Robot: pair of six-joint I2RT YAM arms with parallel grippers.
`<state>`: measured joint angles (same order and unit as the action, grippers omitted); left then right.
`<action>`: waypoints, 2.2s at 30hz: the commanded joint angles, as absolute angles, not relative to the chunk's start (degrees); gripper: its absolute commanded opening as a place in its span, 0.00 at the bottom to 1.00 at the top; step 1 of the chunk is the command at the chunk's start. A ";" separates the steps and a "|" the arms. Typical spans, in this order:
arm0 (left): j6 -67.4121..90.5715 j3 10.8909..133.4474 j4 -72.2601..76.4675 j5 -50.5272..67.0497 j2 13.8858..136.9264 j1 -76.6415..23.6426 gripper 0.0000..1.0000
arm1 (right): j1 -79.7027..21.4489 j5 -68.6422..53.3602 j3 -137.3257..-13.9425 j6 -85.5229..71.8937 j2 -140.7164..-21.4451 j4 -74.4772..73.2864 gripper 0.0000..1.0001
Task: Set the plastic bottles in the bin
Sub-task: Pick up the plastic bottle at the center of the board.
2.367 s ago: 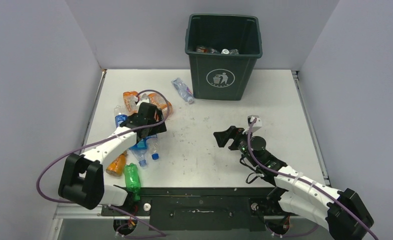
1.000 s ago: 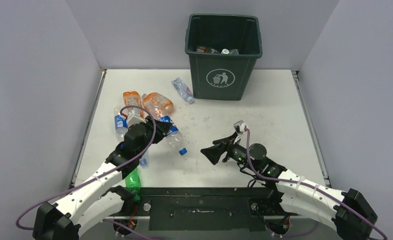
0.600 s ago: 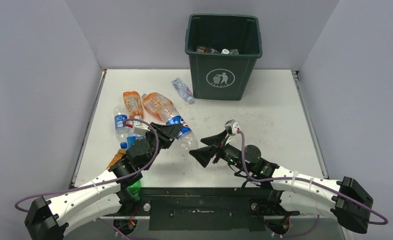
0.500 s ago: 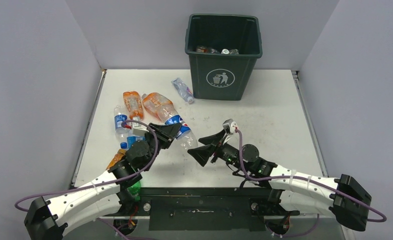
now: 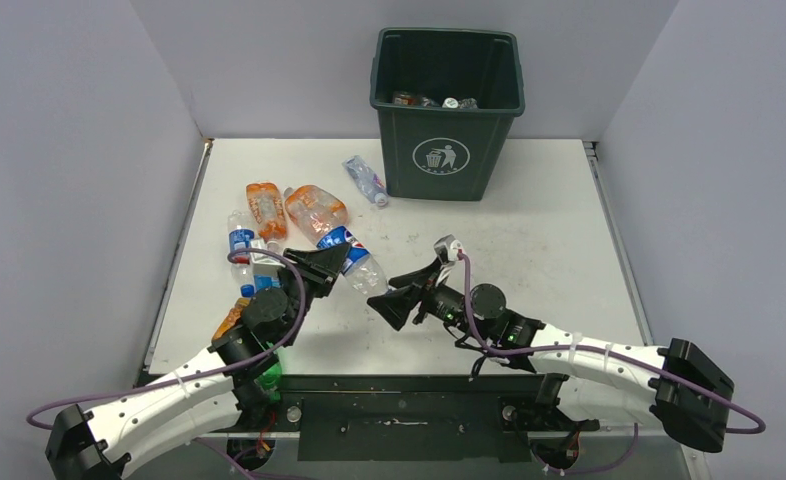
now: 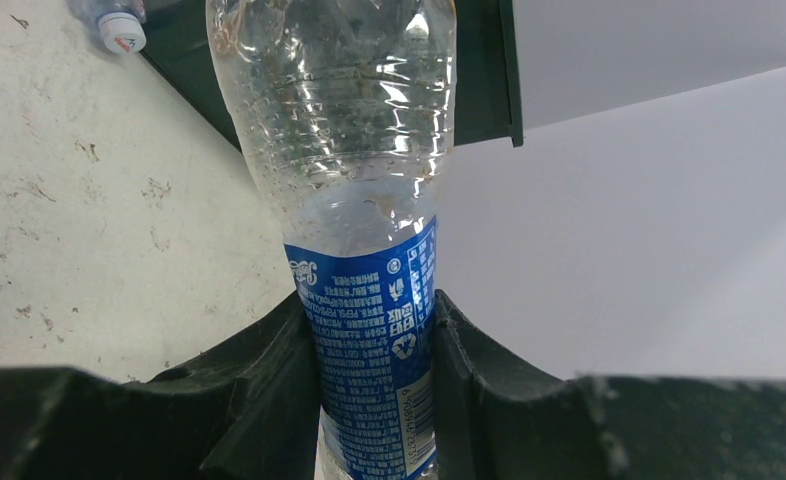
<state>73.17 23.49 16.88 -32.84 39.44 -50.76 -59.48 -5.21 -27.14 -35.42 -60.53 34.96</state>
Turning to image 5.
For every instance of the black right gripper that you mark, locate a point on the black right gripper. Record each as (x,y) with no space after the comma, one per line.
(413,288)

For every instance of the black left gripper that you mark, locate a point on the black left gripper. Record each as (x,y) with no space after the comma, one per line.
(325,264)

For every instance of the Pepsi bottle blue label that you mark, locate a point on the Pepsi bottle blue label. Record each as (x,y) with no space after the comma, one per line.
(360,268)

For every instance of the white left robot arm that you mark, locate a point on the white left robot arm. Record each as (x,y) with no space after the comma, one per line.
(225,381)

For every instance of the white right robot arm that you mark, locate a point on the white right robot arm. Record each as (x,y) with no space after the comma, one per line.
(529,344)

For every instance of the dark green plastic trash bin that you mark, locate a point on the dark green plastic trash bin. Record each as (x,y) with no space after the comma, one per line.
(438,153)

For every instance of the bottles inside bin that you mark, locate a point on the bottles inside bin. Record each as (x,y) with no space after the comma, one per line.
(404,98)

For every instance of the crushed orange bottle middle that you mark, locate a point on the crushed orange bottle middle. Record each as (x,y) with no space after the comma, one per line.
(314,211)

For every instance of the crushed orange bottle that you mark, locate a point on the crushed orange bottle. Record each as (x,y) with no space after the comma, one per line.
(314,211)
(266,205)

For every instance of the light blue water bottle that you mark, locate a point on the light blue water bottle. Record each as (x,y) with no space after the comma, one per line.
(262,282)

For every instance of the crushed orange bottle far left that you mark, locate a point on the crushed orange bottle far left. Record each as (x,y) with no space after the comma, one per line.
(266,205)

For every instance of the crushed clear bottle white cap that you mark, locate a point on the crushed clear bottle white cap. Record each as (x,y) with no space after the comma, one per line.
(367,181)

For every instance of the blue label bottle far left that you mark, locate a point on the blue label bottle far left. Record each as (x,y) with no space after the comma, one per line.
(240,236)

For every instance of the orange tea bottle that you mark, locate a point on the orange tea bottle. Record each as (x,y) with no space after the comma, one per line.
(232,317)

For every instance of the green plastic bottle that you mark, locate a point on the green plastic bottle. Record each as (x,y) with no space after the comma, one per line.
(270,378)

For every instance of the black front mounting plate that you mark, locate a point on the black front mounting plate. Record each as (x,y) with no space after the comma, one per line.
(411,418)

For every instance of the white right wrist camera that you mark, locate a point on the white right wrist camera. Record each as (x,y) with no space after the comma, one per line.
(448,249)

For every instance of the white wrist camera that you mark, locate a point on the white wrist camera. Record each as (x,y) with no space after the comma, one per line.
(448,249)
(263,266)

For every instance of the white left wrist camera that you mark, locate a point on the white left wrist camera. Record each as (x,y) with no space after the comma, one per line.
(263,266)

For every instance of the aluminium rail frame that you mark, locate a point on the aluminium rail frame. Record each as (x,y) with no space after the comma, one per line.
(605,192)

